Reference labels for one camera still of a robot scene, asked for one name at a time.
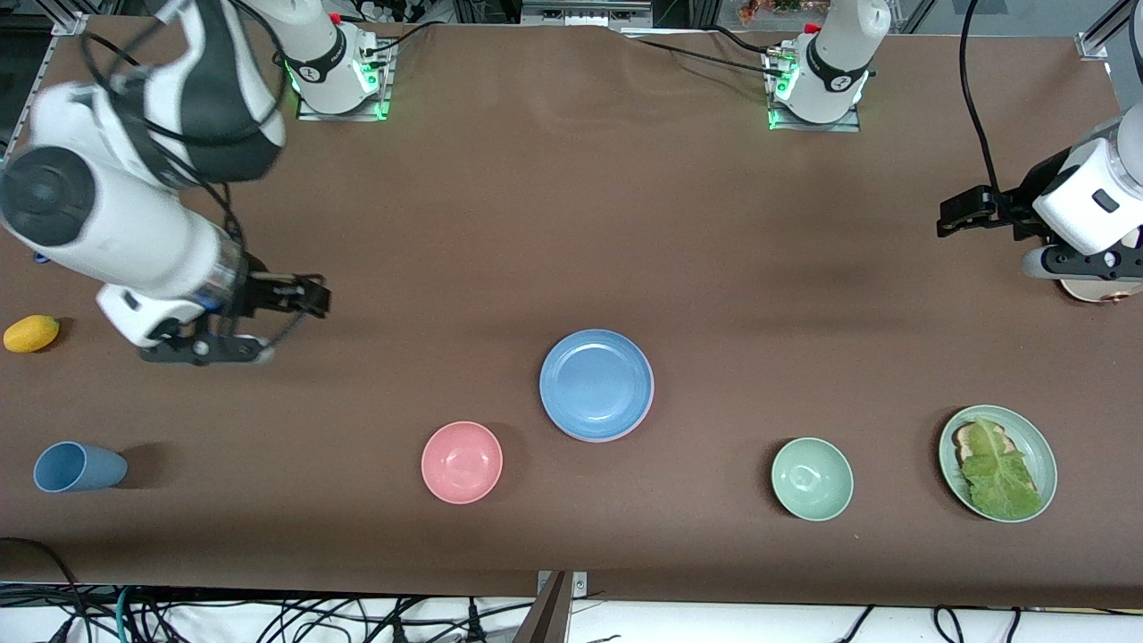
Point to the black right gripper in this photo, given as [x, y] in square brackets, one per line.
[264, 296]

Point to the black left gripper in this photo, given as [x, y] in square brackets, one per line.
[1012, 207]

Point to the blue shallow plate bowl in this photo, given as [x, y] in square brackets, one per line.
[596, 384]

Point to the large pink shallow plate bowl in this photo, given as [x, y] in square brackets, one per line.
[600, 439]

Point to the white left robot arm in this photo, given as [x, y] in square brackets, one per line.
[839, 45]

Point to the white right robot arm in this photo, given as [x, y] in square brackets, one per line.
[116, 223]

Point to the beige toaster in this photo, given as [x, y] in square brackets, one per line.
[1098, 290]

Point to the toasted bread slice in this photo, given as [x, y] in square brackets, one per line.
[963, 439]

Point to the small deep pink bowl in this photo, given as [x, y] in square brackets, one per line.
[462, 463]

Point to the green shallow plate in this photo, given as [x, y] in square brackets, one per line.
[1038, 446]

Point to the green lettuce leaf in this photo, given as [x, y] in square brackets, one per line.
[1000, 482]

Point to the yellow lemon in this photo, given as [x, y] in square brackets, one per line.
[31, 333]

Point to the blue plastic cup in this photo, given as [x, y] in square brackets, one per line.
[80, 467]

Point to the small deep green bowl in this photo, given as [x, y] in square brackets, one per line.
[812, 479]

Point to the grey power strip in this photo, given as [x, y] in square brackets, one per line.
[585, 13]

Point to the dark metal bar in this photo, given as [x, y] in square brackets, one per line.
[545, 621]

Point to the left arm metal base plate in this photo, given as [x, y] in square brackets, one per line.
[817, 127]

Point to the aluminium frame profile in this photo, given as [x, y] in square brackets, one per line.
[1094, 45]

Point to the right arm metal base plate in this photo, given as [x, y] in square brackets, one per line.
[384, 94]

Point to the metal table edge bracket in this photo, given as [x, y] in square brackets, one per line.
[580, 585]

